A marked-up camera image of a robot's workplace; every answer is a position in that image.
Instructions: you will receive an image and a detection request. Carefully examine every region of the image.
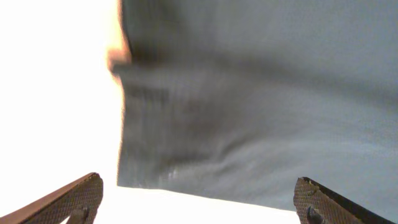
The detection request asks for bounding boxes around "textured left gripper left finger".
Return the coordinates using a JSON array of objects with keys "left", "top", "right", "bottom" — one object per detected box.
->
[{"left": 1, "top": 172, "right": 103, "bottom": 224}]

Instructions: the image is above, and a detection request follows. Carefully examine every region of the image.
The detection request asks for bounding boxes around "textured left gripper right finger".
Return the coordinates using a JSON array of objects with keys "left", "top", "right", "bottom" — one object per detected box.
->
[{"left": 293, "top": 177, "right": 394, "bottom": 224}]

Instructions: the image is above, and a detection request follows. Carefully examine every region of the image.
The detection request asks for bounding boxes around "black t-shirt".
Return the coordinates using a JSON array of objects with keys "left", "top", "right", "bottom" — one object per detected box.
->
[{"left": 113, "top": 0, "right": 397, "bottom": 221}]

